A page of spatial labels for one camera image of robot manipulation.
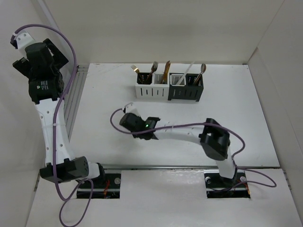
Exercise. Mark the gold fork green handle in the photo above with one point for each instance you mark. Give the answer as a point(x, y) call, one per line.
point(135, 69)

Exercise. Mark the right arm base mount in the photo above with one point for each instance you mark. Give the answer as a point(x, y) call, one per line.
point(218, 187)

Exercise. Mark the aluminium rail left side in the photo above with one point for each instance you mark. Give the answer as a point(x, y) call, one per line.
point(72, 100)

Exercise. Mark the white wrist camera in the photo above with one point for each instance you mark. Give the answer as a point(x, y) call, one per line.
point(131, 108)
point(22, 40)

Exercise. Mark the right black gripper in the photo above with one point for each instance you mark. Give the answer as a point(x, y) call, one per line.
point(138, 117)

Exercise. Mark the copper knife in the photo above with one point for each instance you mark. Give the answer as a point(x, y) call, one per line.
point(165, 72)

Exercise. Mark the silver spoon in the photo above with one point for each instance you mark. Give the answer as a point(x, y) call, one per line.
point(202, 70)

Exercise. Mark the white chopstick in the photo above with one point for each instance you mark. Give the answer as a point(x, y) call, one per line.
point(185, 73)

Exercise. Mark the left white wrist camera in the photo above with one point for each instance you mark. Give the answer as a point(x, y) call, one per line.
point(22, 40)

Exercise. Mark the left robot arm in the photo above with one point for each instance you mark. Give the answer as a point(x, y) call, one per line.
point(61, 165)

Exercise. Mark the aluminium rail front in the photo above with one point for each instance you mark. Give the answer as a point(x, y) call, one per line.
point(133, 167)

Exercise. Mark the white utensil container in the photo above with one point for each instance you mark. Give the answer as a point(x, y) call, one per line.
point(152, 88)

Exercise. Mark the black utensil container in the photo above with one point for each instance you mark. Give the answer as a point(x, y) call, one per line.
point(188, 89)

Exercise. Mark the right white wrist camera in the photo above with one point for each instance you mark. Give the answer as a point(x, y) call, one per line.
point(131, 108)

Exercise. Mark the aluminium rail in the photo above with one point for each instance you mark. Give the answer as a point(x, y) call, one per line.
point(72, 100)
point(133, 167)

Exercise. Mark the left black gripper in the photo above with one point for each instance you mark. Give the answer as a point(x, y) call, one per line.
point(59, 61)

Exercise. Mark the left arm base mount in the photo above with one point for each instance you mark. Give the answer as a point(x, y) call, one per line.
point(107, 188)

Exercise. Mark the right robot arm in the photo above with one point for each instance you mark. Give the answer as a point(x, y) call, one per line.
point(214, 141)

